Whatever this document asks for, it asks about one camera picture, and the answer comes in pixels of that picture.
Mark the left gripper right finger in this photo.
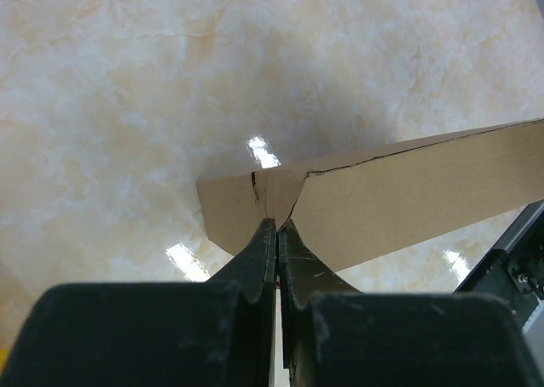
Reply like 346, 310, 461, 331
276, 224, 543, 386

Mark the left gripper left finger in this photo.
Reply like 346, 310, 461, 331
1, 219, 276, 386

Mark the brown cardboard box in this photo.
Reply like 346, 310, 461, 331
197, 119, 543, 270

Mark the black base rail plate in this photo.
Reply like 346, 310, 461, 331
456, 201, 543, 333

